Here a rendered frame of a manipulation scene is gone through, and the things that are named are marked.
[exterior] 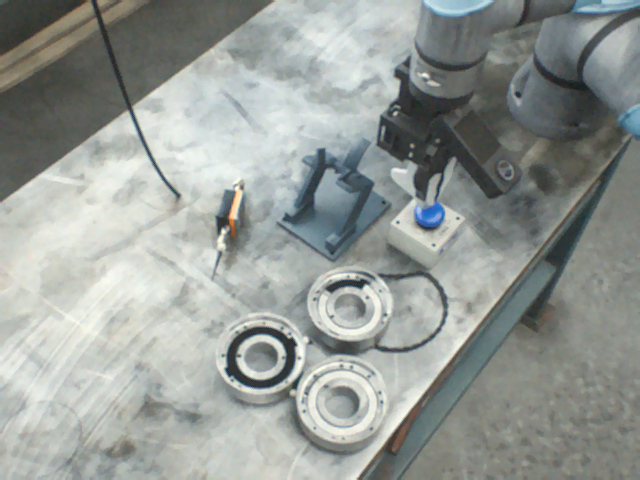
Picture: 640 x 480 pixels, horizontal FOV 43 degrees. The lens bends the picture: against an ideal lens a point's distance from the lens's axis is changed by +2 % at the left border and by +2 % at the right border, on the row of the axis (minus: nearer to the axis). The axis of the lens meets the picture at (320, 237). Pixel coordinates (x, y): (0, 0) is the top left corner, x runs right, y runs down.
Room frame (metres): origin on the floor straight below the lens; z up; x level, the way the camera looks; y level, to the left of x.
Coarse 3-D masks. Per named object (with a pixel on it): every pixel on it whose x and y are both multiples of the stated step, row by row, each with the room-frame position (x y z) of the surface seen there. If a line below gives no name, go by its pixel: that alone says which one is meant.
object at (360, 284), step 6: (348, 276) 0.55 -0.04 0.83; (336, 282) 0.54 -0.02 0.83; (342, 282) 0.54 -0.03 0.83; (348, 282) 0.54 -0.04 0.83; (354, 282) 0.54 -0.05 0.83; (360, 282) 0.54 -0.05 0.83; (366, 282) 0.54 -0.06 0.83; (330, 288) 0.53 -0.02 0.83; (336, 288) 0.53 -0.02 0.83; (360, 288) 0.53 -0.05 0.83
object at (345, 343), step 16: (336, 272) 0.55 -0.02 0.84; (352, 272) 0.56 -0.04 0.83; (368, 272) 0.55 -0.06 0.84; (320, 288) 0.53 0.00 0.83; (352, 288) 0.53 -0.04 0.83; (384, 288) 0.53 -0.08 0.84; (336, 304) 0.52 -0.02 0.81; (352, 304) 0.53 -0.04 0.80; (368, 304) 0.51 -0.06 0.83; (384, 304) 0.51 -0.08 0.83; (320, 320) 0.48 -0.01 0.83; (336, 320) 0.49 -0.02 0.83; (368, 320) 0.49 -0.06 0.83; (384, 320) 0.49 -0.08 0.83; (320, 336) 0.47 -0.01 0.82; (336, 336) 0.46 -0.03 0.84; (352, 336) 0.47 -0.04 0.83; (368, 336) 0.46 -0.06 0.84
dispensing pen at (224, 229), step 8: (240, 184) 0.69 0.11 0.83; (224, 192) 0.66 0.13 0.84; (232, 192) 0.66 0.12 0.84; (224, 200) 0.65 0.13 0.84; (232, 200) 0.65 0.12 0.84; (224, 208) 0.64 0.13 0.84; (216, 216) 0.62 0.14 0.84; (224, 216) 0.62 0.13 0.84; (224, 224) 0.62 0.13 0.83; (224, 232) 0.61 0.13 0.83; (224, 240) 0.60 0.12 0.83; (224, 248) 0.59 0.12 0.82; (216, 264) 0.56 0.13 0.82
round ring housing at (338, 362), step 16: (320, 368) 0.42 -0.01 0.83; (336, 368) 0.42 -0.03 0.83; (352, 368) 0.42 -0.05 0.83; (368, 368) 0.42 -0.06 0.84; (304, 384) 0.40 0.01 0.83; (336, 384) 0.40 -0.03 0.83; (352, 384) 0.40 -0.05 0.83; (384, 384) 0.40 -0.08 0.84; (304, 400) 0.38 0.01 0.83; (320, 400) 0.38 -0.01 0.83; (352, 400) 0.40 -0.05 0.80; (384, 400) 0.39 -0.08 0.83; (304, 416) 0.36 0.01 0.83; (352, 416) 0.36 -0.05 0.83; (384, 416) 0.36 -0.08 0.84; (320, 432) 0.34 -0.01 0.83; (368, 432) 0.35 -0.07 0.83; (336, 448) 0.33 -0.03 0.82; (352, 448) 0.33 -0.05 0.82
